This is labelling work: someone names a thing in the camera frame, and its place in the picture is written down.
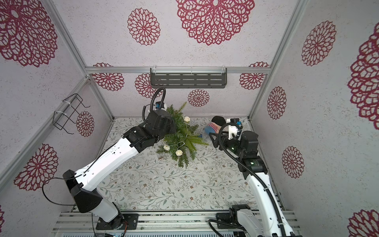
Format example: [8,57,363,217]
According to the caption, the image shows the small green christmas tree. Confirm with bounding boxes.
[157,103,209,167]

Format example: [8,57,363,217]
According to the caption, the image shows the white ball string lights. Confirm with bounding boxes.
[163,116,190,157]

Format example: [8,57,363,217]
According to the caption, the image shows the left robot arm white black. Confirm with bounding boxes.
[63,109,176,229]

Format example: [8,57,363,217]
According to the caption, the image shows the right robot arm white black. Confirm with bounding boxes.
[209,131,296,237]

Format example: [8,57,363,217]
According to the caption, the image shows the plush doll striped shirt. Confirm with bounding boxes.
[204,116,227,135]

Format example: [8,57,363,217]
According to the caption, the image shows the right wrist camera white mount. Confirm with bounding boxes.
[226,118,242,140]

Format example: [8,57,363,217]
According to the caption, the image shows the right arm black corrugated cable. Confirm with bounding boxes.
[207,122,288,237]

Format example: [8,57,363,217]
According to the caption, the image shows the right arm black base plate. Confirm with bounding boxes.
[216,204,250,229]

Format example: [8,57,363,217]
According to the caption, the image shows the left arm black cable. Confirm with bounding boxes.
[41,87,166,237]

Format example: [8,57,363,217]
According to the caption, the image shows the dark grey slotted wall shelf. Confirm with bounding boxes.
[150,68,228,89]

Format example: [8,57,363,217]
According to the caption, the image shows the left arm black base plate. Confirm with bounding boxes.
[95,213,139,230]

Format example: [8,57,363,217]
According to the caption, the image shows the black wire wall rack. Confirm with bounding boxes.
[52,93,90,135]

